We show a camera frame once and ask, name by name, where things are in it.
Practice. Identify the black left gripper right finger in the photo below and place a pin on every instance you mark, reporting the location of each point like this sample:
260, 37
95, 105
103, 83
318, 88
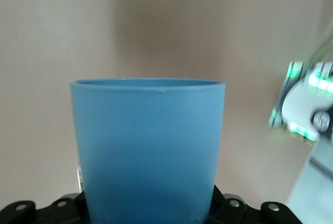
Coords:
229, 213

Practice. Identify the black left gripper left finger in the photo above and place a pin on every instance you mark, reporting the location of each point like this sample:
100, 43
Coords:
65, 213

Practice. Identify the blue plastic cup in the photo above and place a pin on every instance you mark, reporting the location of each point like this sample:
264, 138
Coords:
145, 143

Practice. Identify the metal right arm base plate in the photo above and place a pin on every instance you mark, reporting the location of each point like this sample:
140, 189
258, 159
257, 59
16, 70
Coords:
281, 99

